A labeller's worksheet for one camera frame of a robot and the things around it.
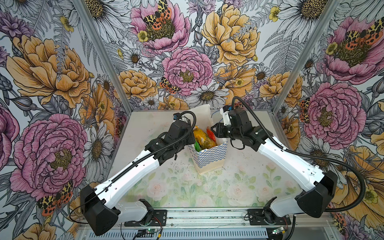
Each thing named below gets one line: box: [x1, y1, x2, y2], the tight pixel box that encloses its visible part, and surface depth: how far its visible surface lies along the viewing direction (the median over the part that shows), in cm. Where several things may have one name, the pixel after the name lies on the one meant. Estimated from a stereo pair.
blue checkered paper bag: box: [186, 104, 228, 175], surface depth 82 cm
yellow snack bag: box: [193, 126, 217, 150], surface depth 89 cm
